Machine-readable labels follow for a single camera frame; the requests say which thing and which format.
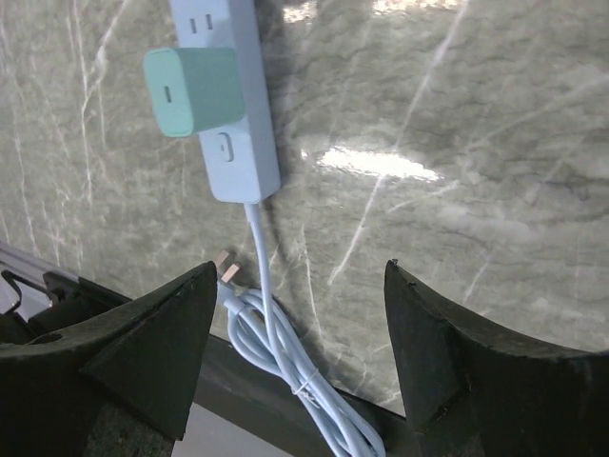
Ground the black base bar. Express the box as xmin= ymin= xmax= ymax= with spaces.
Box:
xmin=0 ymin=270 xmax=420 ymax=457

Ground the blue long power strip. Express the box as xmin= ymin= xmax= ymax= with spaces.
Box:
xmin=170 ymin=1 xmax=281 ymax=204

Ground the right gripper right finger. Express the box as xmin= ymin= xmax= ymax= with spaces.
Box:
xmin=383 ymin=260 xmax=608 ymax=456

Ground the blue coiled cable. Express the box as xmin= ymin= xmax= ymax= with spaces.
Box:
xmin=214 ymin=202 xmax=387 ymax=457

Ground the green charger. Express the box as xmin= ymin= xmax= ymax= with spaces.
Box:
xmin=143 ymin=47 xmax=246 ymax=138

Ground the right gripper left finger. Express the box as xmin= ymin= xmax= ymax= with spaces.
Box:
xmin=1 ymin=262 xmax=217 ymax=456

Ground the aluminium rail frame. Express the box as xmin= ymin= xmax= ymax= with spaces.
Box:
xmin=1 ymin=242 xmax=79 ymax=320

